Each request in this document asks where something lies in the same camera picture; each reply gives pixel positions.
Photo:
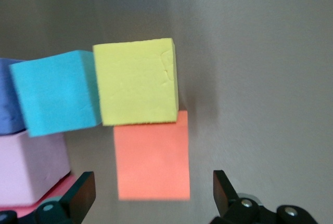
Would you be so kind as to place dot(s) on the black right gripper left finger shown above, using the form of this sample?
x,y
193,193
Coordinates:
x,y
78,195

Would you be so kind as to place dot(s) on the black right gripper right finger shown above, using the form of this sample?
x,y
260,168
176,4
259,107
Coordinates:
x,y
226,198

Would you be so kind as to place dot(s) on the red foam cube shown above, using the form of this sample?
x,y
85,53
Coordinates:
x,y
56,192

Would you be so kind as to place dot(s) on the pink foam cube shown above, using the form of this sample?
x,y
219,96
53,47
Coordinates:
x,y
31,166

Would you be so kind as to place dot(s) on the orange foam cube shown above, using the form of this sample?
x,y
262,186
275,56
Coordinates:
x,y
153,161

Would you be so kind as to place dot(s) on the cyan foam cube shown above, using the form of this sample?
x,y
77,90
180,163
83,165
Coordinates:
x,y
57,94

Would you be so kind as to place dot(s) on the purple foam cube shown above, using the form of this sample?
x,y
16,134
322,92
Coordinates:
x,y
7,99

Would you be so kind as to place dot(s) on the yellow foam cube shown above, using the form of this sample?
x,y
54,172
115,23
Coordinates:
x,y
135,83

